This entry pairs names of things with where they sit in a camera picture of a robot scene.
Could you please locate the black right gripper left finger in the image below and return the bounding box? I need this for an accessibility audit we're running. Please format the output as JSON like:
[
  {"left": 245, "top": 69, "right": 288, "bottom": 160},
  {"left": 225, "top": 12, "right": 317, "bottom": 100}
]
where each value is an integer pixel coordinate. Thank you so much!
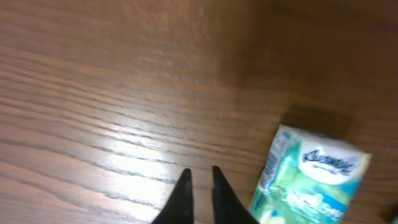
[{"left": 152, "top": 169, "right": 194, "bottom": 224}]

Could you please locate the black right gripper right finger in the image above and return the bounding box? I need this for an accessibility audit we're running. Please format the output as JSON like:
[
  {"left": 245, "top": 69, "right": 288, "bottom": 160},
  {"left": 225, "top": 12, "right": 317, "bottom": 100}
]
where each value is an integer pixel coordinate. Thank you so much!
[{"left": 212, "top": 166, "right": 259, "bottom": 224}]

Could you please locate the small teal white box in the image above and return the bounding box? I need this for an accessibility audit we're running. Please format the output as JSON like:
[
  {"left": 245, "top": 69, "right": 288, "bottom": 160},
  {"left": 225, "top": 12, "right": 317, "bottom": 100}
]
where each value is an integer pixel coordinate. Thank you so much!
[{"left": 249, "top": 125, "right": 371, "bottom": 224}]

